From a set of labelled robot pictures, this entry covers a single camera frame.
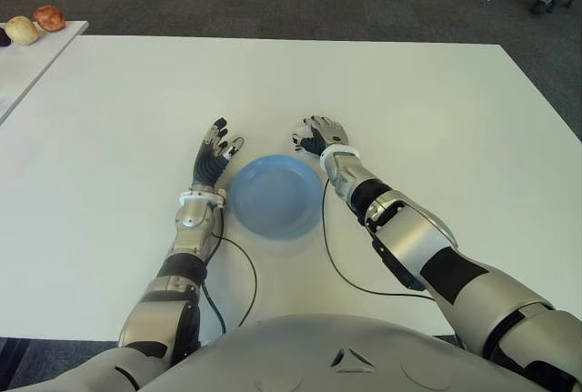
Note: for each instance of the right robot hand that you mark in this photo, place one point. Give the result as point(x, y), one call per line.
point(329, 133)

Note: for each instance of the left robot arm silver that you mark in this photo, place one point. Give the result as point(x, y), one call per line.
point(193, 224)

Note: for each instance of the pale yellow fruit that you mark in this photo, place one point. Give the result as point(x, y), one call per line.
point(22, 30)

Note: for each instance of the red-brown fruit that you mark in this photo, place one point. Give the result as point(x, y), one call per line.
point(49, 18)

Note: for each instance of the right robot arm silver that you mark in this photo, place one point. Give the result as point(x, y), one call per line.
point(409, 237)

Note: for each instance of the grey robot torso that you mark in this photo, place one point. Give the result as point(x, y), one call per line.
point(318, 355)

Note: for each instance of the white side table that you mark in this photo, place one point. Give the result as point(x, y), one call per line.
point(27, 64)

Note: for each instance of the blue plastic plate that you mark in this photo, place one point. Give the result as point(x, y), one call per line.
point(275, 196)

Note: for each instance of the small black object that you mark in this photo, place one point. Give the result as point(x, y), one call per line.
point(3, 39)

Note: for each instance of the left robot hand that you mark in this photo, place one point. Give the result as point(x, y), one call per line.
point(209, 164)

